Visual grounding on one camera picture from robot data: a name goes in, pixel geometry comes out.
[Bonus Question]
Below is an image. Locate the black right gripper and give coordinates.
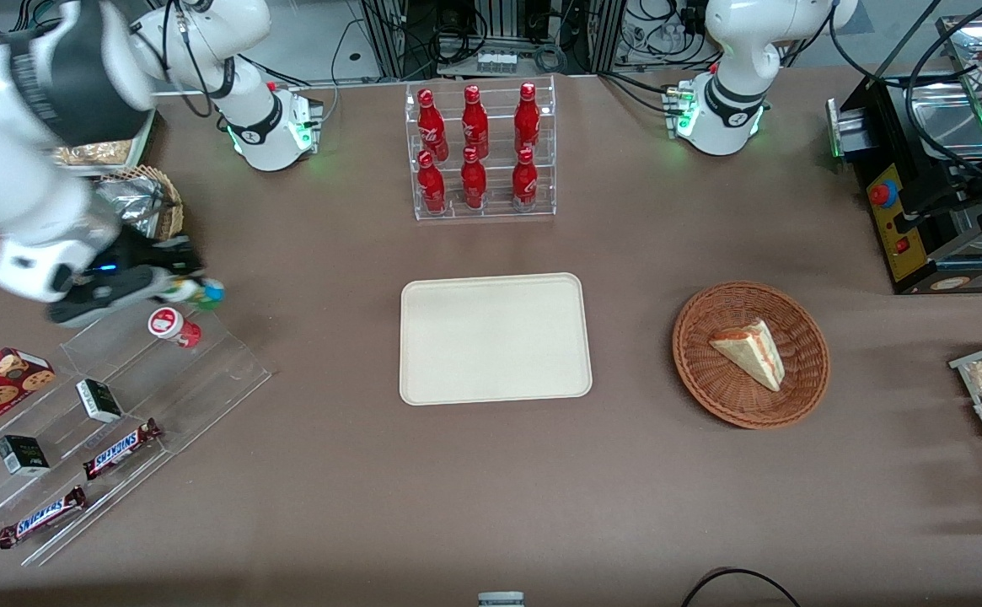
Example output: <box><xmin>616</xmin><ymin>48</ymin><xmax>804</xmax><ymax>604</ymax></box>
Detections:
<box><xmin>105</xmin><ymin>235</ymin><xmax>207</xmax><ymax>299</ymax></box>

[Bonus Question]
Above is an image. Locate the red gum jar white lid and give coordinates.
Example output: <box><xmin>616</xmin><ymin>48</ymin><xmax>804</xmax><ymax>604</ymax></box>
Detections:
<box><xmin>148</xmin><ymin>307</ymin><xmax>202</xmax><ymax>349</ymax></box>

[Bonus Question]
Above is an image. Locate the white snack tray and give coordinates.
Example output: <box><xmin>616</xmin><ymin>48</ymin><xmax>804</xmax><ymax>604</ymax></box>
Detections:
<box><xmin>52</xmin><ymin>110</ymin><xmax>161</xmax><ymax>176</ymax></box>

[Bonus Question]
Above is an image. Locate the beige plastic tray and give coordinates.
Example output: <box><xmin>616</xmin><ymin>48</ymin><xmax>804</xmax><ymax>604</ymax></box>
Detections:
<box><xmin>400</xmin><ymin>272</ymin><xmax>593</xmax><ymax>406</ymax></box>

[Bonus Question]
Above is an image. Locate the wicker basket holding foil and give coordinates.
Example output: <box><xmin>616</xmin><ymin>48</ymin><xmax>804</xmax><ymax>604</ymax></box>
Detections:
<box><xmin>90</xmin><ymin>164</ymin><xmax>185</xmax><ymax>245</ymax></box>

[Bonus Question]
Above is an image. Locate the crumpled silver foil package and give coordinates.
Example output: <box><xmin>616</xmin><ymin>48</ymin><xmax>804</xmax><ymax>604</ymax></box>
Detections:
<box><xmin>96</xmin><ymin>179</ymin><xmax>164</xmax><ymax>241</ymax></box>

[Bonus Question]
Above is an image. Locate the clear acrylic tiered stand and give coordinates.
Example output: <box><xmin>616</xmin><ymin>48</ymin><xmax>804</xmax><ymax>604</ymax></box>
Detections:
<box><xmin>0</xmin><ymin>278</ymin><xmax>272</xmax><ymax>567</ymax></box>

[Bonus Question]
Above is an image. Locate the large clear snack bag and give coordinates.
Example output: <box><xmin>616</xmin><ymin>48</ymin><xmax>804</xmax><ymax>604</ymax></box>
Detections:
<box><xmin>56</xmin><ymin>139</ymin><xmax>133</xmax><ymax>167</ymax></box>

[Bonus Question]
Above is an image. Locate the small black box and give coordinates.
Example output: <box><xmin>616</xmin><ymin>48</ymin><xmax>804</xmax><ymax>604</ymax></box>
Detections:
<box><xmin>76</xmin><ymin>379</ymin><xmax>123</xmax><ymax>424</ymax></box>
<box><xmin>0</xmin><ymin>435</ymin><xmax>51</xmax><ymax>477</ymax></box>

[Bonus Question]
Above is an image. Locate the Snickers chocolate bar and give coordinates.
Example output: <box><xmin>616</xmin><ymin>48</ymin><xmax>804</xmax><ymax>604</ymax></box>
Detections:
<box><xmin>83</xmin><ymin>418</ymin><xmax>163</xmax><ymax>481</ymax></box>
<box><xmin>0</xmin><ymin>486</ymin><xmax>88</xmax><ymax>550</ymax></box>

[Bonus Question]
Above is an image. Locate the red cola bottle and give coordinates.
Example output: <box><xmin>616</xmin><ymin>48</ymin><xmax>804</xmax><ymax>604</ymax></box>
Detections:
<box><xmin>514</xmin><ymin>82</ymin><xmax>542</xmax><ymax>155</ymax></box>
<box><xmin>417</xmin><ymin>150</ymin><xmax>448</xmax><ymax>214</ymax></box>
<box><xmin>461</xmin><ymin>84</ymin><xmax>490</xmax><ymax>159</ymax></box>
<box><xmin>512</xmin><ymin>147</ymin><xmax>539</xmax><ymax>209</ymax></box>
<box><xmin>460</xmin><ymin>147</ymin><xmax>488</xmax><ymax>210</ymax></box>
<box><xmin>416</xmin><ymin>88</ymin><xmax>449</xmax><ymax>163</ymax></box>

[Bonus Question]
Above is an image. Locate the clear acrylic bottle rack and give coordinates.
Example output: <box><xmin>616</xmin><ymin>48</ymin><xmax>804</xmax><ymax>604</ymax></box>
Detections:
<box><xmin>405</xmin><ymin>76</ymin><xmax>557</xmax><ymax>222</ymax></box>

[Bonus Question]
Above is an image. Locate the round brown wicker basket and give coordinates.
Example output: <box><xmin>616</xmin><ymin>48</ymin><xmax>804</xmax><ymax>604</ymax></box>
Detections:
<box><xmin>672</xmin><ymin>281</ymin><xmax>831</xmax><ymax>430</ymax></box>

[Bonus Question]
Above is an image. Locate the triangular sandwich wedge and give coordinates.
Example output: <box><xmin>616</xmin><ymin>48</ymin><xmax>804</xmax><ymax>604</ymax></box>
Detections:
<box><xmin>708</xmin><ymin>319</ymin><xmax>786</xmax><ymax>393</ymax></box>

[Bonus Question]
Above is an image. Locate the black machine with red button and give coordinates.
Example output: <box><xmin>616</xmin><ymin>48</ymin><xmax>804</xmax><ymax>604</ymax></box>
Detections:
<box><xmin>826</xmin><ymin>13</ymin><xmax>982</xmax><ymax>296</ymax></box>

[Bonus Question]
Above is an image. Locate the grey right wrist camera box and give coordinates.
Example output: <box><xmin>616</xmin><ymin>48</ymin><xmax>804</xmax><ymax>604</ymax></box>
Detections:
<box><xmin>46</xmin><ymin>268</ymin><xmax>173</xmax><ymax>330</ymax></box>

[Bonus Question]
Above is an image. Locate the black looped cable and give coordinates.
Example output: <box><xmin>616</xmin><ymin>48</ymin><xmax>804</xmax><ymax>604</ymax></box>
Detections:
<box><xmin>680</xmin><ymin>568</ymin><xmax>802</xmax><ymax>607</ymax></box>

